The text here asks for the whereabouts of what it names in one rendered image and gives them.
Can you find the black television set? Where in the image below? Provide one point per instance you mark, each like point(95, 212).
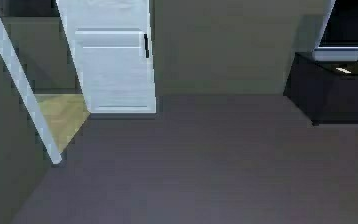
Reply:
point(347, 23)

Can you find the black television cabinet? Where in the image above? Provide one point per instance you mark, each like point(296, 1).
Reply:
point(330, 96)

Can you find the white room door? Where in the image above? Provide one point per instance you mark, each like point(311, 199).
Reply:
point(117, 73)

